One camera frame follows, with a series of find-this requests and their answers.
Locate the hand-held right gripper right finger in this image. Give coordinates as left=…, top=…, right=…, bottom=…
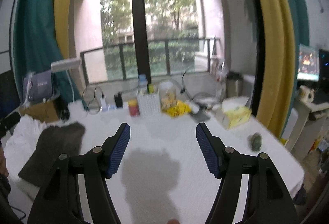
left=196, top=123, right=300, bottom=224

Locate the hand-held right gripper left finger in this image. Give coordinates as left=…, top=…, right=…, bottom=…
left=27, top=123, right=131, bottom=224

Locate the dark grey shirt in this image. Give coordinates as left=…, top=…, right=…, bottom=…
left=18, top=122, right=86, bottom=188

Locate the person's left forearm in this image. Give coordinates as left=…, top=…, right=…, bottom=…
left=0, top=148, right=12, bottom=196

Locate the cardboard box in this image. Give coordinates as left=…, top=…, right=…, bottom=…
left=19, top=98, right=62, bottom=123

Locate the white power strip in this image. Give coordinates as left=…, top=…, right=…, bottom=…
left=99, top=103, right=130, bottom=113

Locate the red can with yellow lid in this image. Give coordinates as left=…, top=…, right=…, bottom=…
left=128, top=99, right=140, bottom=117

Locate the white table cover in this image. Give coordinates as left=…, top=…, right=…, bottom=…
left=4, top=105, right=305, bottom=224

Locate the black charger block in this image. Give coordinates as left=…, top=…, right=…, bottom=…
left=114, top=92, right=124, bottom=109

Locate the purple packaged box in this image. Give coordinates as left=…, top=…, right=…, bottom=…
left=23, top=71, right=54, bottom=104

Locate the tissue box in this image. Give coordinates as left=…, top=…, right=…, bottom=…
left=215, top=97, right=253, bottom=129

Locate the small green cloth ball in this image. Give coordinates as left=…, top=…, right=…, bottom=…
left=247, top=132, right=263, bottom=152

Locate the yellow plastic bag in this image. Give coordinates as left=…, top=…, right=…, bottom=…
left=164, top=101, right=193, bottom=118

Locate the white plastic basket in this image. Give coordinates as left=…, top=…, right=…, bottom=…
left=137, top=92, right=162, bottom=117

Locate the clear plastic snack jar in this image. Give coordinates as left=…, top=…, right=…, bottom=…
left=158, top=81, right=178, bottom=111

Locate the blue capped white bottle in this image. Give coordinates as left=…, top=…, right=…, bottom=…
left=138, top=74, right=148, bottom=95

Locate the stainless steel kettle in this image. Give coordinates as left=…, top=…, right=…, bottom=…
left=226, top=72, right=244, bottom=99

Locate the white desk lamp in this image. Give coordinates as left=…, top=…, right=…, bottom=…
left=51, top=58, right=86, bottom=111

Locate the clear water bottle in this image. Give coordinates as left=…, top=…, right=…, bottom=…
left=211, top=58, right=230, bottom=83

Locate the white side desk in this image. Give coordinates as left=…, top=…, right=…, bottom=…
left=285, top=96, right=329, bottom=153

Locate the balcony railing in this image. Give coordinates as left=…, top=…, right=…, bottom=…
left=80, top=37, right=221, bottom=84

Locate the teal curtain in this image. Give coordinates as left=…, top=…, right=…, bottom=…
left=267, top=0, right=310, bottom=137
left=13, top=0, right=80, bottom=107

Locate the white mug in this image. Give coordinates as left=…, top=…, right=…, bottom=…
left=298, top=85, right=315, bottom=101

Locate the yellow curtain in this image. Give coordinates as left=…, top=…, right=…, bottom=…
left=244, top=0, right=296, bottom=137
left=54, top=0, right=86, bottom=59

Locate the computer monitor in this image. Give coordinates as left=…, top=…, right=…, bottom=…
left=298, top=44, right=320, bottom=81

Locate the dark screen with lights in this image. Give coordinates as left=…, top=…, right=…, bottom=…
left=318, top=48, right=329, bottom=82

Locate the black charging cable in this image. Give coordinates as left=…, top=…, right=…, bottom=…
left=180, top=71, right=221, bottom=107
left=82, top=85, right=104, bottom=112

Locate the black window frame post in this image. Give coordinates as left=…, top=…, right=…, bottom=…
left=240, top=0, right=265, bottom=117
left=131, top=0, right=151, bottom=77

